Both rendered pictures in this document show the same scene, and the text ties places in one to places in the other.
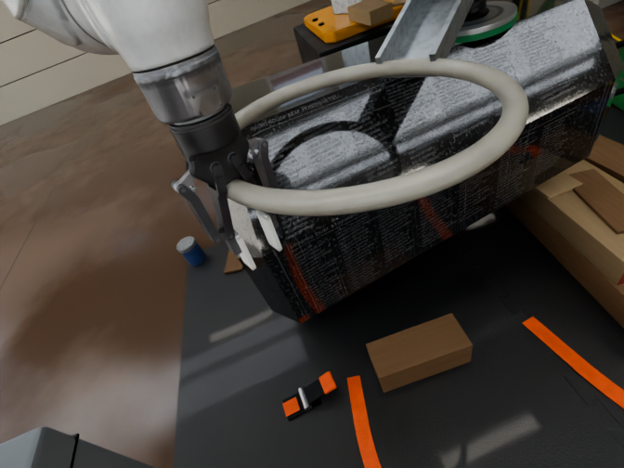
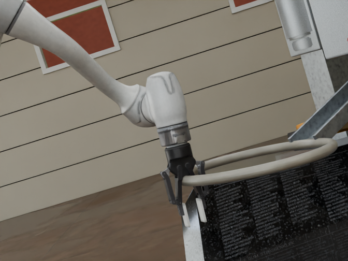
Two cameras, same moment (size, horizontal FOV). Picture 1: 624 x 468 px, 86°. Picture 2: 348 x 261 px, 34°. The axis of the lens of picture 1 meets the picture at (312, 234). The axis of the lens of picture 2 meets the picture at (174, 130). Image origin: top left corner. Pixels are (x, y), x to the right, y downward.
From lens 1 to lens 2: 121 cm
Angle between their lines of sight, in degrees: 38
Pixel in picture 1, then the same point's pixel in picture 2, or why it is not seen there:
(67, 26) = (139, 116)
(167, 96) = (167, 135)
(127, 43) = (159, 119)
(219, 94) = (185, 136)
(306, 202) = (210, 176)
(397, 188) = (245, 170)
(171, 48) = (171, 121)
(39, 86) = (28, 191)
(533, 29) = not seen: outside the picture
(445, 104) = not seen: outside the picture
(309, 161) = (251, 207)
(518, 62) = not seen: outside the picture
